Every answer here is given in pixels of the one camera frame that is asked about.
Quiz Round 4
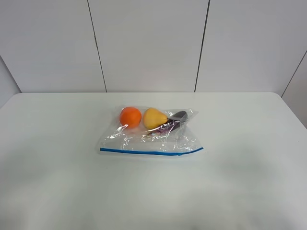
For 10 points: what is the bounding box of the purple eggplant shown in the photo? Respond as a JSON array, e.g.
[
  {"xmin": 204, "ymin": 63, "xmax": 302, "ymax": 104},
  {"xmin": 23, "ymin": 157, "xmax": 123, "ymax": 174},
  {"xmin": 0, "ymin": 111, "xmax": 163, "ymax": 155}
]
[{"xmin": 147, "ymin": 110, "xmax": 188, "ymax": 137}]

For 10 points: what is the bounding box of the orange fruit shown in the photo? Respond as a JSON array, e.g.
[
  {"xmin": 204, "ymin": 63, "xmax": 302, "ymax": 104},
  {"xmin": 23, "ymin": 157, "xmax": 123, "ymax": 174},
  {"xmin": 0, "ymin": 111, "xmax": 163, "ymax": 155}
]
[{"xmin": 119, "ymin": 107, "xmax": 142, "ymax": 128}]

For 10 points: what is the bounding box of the yellow pear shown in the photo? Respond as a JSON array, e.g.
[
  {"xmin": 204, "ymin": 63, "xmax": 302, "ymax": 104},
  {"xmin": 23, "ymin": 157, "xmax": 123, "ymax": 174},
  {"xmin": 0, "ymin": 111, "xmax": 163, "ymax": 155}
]
[{"xmin": 143, "ymin": 108, "xmax": 168, "ymax": 129}]

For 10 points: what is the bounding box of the clear zip bag blue seal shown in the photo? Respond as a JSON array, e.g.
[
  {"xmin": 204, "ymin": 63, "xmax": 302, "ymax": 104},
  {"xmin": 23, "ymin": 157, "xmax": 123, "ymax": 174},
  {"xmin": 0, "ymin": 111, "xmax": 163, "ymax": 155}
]
[{"xmin": 98, "ymin": 106, "xmax": 203, "ymax": 156}]

